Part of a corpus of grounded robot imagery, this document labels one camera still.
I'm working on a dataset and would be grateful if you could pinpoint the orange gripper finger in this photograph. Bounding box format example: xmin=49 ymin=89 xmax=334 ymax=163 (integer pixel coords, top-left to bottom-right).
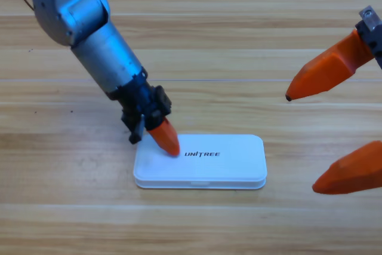
xmin=312 ymin=140 xmax=382 ymax=195

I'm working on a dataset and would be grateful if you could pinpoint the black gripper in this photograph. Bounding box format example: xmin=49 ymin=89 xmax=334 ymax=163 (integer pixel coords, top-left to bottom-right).
xmin=285 ymin=5 xmax=382 ymax=102
xmin=108 ymin=71 xmax=181 ymax=158

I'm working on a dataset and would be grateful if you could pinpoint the white Unitree pencil case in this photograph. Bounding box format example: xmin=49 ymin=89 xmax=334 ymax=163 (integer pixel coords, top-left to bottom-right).
xmin=133 ymin=134 xmax=268 ymax=191

